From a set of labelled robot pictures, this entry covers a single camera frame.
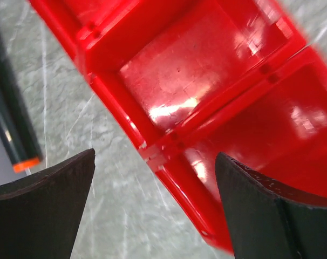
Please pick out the red three-compartment plastic tray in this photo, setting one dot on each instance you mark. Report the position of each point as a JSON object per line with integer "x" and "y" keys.
{"x": 187, "y": 80}

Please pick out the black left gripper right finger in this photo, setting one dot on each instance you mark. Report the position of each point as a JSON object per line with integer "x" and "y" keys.
{"x": 268, "y": 219}

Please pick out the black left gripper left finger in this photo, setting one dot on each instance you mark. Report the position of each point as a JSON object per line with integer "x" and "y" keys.
{"x": 40, "y": 214}

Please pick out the black marker with orange cap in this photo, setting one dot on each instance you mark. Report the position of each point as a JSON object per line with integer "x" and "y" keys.
{"x": 16, "y": 130}

